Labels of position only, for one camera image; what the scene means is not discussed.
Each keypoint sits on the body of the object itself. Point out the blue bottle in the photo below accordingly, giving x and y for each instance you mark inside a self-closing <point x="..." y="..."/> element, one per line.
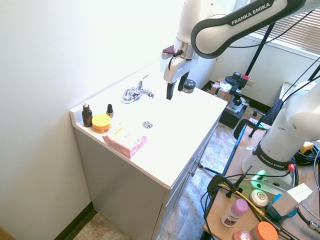
<point x="277" y="210"/>

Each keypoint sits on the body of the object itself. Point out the orange lid jar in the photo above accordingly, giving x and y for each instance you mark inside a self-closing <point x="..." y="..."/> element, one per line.
<point x="264" y="231"/>

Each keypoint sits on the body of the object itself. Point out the grey vanity cabinet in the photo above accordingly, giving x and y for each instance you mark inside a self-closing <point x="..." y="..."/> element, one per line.
<point x="140" y="180"/>

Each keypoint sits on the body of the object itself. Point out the window blinds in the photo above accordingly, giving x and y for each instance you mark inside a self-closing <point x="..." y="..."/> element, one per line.
<point x="290" y="23"/>

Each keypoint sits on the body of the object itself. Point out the cardboard box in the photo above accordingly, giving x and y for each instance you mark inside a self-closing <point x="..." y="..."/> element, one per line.
<point x="220" y="87"/>

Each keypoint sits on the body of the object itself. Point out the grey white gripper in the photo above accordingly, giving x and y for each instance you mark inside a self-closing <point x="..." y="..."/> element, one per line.
<point x="176" y="67"/>

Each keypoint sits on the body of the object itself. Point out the yellow lid cream jar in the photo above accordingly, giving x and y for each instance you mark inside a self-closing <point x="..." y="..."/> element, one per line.
<point x="101" y="123"/>

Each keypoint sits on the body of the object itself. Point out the black camera stand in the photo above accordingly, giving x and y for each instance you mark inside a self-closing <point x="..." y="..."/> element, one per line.
<point x="250" y="65"/>

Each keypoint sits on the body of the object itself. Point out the brown pump bottle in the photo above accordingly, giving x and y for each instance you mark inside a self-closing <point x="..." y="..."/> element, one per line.
<point x="87" y="116"/>

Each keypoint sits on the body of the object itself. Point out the black lid glass jar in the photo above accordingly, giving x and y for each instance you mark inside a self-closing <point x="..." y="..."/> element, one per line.
<point x="189" y="86"/>

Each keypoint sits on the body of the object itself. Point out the round white soap tin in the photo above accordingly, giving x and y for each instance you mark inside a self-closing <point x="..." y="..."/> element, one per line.
<point x="259" y="198"/>

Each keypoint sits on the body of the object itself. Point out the chrome sink drain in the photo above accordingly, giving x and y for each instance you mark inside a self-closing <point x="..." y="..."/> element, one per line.
<point x="147" y="124"/>

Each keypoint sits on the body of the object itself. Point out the pink soap package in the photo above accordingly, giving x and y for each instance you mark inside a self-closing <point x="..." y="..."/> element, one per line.
<point x="125" y="141"/>

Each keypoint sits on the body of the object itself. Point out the chrome sink faucet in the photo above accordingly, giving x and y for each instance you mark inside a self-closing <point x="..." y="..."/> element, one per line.
<point x="137" y="91"/>

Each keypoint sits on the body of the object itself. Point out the white carton box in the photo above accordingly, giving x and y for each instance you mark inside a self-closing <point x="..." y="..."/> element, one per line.
<point x="292" y="200"/>

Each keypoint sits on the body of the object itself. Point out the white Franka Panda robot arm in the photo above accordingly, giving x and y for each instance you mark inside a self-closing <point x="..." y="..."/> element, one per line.
<point x="280" y="120"/>

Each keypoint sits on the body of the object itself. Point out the pink cap deodorant stick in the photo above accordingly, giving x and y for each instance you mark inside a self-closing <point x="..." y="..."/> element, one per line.
<point x="235" y="213"/>

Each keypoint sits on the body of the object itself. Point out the pink round soap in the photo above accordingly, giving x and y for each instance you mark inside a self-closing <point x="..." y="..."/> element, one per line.
<point x="242" y="235"/>

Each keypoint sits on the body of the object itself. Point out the dark blue cloth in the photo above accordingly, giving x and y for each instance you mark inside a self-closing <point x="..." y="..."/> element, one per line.
<point x="273" y="113"/>

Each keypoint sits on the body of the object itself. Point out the small nail polish bottle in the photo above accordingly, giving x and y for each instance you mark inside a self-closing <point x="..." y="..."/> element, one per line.
<point x="109" y="111"/>

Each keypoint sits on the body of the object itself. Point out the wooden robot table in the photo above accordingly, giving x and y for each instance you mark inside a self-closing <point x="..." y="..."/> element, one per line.
<point x="250" y="190"/>

